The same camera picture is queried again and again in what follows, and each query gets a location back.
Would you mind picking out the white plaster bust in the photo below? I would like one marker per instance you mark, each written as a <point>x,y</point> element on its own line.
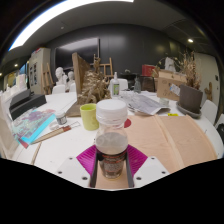
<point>71,76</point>
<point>60,76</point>

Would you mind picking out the grey spray bottle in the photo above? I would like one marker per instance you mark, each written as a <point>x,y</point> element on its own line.
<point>137,86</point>

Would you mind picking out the small jar with white lid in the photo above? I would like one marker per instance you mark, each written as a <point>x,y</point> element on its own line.
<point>61,118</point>

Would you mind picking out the colourful painting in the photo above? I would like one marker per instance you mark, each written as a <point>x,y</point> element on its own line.
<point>31,125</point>

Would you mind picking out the white spray bottle green label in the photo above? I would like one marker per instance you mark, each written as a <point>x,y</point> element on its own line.
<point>115,86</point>

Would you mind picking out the newspaper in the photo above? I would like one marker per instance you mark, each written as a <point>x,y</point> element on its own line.
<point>143,103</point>

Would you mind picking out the dark wall screen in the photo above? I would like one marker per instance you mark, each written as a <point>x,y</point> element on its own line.
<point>76,51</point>

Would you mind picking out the wooden figure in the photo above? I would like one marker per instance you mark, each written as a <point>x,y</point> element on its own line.
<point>209,91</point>

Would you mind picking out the recessed ceiling lights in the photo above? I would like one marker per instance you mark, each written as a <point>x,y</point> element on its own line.
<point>190,40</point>

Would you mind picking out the golden relief sculpture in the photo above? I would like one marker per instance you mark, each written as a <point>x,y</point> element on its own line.
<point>93,86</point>

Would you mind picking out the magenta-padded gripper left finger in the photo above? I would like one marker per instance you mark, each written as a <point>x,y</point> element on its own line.
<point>78,170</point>

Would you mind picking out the grey plant saucer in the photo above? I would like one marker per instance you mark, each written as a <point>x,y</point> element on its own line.
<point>186,112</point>

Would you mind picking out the flat round red coaster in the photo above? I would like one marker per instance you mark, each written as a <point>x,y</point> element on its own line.
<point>128,123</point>

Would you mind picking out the beige cabinet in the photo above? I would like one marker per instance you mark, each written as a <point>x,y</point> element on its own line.
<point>38,70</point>

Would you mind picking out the cardboard box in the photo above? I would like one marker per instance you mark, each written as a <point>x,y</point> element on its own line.
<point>168,88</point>

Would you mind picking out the black flat case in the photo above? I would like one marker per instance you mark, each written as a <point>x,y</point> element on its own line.
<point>20,98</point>
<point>30,106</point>

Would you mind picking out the long ceiling light strip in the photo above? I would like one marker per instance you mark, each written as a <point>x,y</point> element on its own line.
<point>50,15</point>

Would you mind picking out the thin wooden stick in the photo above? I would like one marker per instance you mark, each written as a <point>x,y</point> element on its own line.
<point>36,154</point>

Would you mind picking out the small glass cup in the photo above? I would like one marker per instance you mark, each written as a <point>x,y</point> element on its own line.
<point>164,102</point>

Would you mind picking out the dried plant in dark pot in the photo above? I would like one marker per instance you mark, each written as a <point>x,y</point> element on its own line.
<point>190,98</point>

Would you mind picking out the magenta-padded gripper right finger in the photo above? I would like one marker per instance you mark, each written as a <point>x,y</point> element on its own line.
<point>146,170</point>

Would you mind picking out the white chair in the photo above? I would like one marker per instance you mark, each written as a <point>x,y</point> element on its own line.
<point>210,111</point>
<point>123,84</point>
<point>58,89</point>

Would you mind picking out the clear bottle with white cap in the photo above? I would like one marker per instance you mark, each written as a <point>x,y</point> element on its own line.
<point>111,133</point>

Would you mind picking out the red box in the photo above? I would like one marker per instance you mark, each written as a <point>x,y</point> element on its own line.
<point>148,70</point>

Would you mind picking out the wooden easel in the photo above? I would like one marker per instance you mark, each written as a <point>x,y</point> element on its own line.
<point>47,78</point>
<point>106,68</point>

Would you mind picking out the small yellow note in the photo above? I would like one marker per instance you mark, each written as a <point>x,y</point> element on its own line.
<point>172,114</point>

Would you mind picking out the yellow-green mug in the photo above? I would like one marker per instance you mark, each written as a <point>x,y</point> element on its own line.
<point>88,118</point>

